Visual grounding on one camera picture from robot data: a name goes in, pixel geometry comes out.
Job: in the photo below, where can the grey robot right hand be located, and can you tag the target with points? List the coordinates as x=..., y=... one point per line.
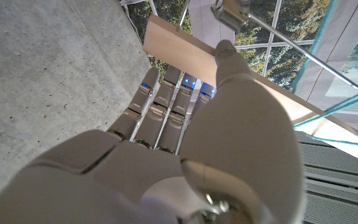
x=235, y=140

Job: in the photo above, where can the wooden clip hanger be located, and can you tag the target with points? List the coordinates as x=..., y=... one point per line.
x=182, y=49

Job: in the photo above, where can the teal yarn skein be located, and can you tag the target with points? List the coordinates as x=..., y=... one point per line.
x=343, y=104

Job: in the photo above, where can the printed window forest backdrop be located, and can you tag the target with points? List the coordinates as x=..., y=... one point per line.
x=259, y=46

